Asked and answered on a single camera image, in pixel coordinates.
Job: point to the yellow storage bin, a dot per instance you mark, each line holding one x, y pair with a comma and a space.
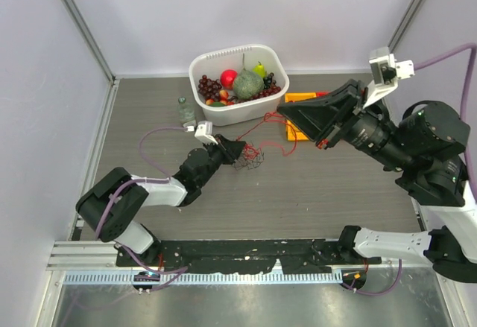
292, 132

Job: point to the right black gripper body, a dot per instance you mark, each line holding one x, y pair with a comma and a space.
364, 129

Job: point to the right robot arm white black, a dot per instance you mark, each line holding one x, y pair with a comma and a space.
425, 150

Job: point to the dark red grape bunch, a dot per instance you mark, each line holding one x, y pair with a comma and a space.
206, 84

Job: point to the green netted melon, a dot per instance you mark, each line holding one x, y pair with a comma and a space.
247, 84

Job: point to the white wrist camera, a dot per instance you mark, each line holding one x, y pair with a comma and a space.
386, 73
203, 133

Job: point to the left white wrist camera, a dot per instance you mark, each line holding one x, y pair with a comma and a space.
203, 133

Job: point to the small peaches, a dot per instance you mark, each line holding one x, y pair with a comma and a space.
219, 98

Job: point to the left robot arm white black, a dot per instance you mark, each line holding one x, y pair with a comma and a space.
111, 205

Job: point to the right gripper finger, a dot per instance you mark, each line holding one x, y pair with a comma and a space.
342, 101
319, 124

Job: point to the dark purple grape bunch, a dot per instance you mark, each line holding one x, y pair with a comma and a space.
269, 81

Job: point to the red pomegranate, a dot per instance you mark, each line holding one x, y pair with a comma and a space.
227, 78

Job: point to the white slotted cable duct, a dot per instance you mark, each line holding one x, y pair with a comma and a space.
125, 277

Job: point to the white plastic basket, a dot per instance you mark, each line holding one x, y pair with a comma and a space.
241, 58

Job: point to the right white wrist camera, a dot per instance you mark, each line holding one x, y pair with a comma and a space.
386, 73

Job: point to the red storage bin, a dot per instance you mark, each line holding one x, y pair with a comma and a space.
321, 94

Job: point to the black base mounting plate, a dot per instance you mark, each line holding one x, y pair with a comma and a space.
250, 257

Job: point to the green pear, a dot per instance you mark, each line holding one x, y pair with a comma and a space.
260, 70

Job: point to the red cherry bunch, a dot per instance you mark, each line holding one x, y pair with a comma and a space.
266, 92

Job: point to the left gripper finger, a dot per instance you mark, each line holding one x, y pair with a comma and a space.
232, 154
230, 145

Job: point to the clear glass bottle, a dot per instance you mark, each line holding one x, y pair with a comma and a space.
186, 112

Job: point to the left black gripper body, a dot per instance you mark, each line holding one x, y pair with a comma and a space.
215, 153

